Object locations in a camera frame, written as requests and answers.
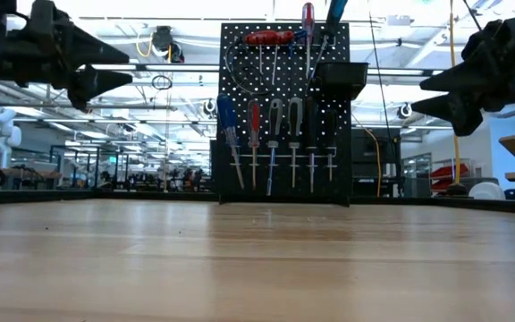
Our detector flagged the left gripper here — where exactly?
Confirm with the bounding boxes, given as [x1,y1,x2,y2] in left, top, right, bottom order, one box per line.
[0,0,134,112]

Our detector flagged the blue-handled screwdriver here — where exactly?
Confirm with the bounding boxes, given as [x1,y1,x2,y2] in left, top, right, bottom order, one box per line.
[215,91,247,190]

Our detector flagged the red object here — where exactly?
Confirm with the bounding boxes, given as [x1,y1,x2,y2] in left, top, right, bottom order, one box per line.
[429,163,469,191]

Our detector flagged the white round object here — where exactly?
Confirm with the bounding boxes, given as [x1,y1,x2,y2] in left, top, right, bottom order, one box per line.
[468,181,507,200]

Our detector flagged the black cabinet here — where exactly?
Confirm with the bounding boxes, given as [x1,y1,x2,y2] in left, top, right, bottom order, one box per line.
[350,127,402,199]

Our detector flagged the black plastic pegboard bin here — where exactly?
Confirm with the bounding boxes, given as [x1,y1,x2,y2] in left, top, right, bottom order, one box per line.
[313,60,370,101]

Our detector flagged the black perforated pegboard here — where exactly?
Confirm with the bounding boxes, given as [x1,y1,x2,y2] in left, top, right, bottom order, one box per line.
[215,21,352,208]

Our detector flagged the yellow hanging hose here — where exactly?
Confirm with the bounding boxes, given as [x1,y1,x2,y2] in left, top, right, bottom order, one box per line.
[447,0,462,185]

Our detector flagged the black round hose base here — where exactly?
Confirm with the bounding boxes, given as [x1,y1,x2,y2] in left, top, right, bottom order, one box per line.
[444,182,469,198]

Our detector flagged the thin yellow cable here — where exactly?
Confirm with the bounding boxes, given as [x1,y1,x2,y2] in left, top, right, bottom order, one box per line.
[350,111,384,198]

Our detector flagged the black aluminium table frame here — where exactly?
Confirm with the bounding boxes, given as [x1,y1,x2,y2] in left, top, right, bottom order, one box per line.
[0,187,515,216]

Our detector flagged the red handled pliers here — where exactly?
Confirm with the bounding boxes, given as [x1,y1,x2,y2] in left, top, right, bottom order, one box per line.
[233,31,335,49]

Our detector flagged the chrome wire ring rack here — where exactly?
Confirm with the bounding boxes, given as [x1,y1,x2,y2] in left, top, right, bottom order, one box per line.
[228,143,340,169]

